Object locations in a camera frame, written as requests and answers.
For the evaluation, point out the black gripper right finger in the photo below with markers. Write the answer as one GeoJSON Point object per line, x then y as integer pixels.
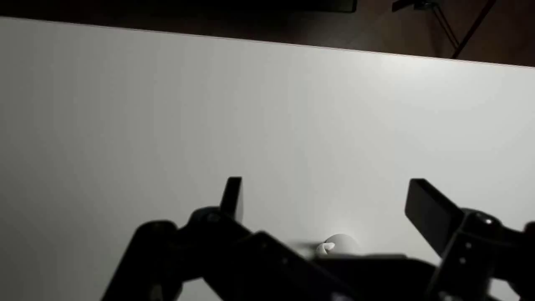
{"type": "Point", "coordinates": [441, 222]}

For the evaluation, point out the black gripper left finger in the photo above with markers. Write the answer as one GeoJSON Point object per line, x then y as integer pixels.
{"type": "Point", "coordinates": [223, 256]}

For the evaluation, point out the white mug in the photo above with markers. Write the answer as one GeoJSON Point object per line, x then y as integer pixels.
{"type": "Point", "coordinates": [337, 246]}

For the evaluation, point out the black tripod stand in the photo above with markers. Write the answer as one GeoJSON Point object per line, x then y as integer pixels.
{"type": "Point", "coordinates": [446, 22]}

